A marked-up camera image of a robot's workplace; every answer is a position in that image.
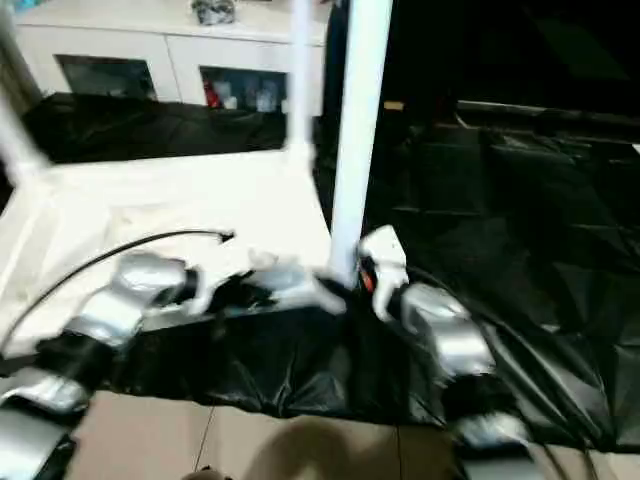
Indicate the white plastic table leg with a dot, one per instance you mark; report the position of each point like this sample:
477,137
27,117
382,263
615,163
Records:
17,140
301,75
360,130

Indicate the small yellow label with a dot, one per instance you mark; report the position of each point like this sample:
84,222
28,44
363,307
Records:
392,105

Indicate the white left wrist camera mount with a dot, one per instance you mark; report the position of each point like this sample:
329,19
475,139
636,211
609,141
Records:
210,295

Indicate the black metal bar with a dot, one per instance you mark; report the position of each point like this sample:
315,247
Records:
545,107

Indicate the black mat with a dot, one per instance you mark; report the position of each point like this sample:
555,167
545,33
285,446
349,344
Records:
350,360

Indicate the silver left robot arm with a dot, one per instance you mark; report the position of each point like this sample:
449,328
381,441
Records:
120,300

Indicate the white plastic table top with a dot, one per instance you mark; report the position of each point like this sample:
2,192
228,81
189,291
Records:
175,200

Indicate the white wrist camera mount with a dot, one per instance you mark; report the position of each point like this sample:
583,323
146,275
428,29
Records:
387,255
210,295

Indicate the small white jar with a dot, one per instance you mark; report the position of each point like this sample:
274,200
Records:
230,102

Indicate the grey curtain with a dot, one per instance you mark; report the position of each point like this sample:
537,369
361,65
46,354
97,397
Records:
15,55

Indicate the white glass-door cabinet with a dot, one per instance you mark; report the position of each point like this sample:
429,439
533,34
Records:
150,45

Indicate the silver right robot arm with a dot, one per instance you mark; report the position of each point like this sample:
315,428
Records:
450,330

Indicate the red bottle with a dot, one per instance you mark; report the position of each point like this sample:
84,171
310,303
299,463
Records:
214,94

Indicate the dark bundled object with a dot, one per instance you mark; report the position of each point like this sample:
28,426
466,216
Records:
214,10

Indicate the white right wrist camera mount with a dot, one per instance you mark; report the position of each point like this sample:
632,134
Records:
387,255

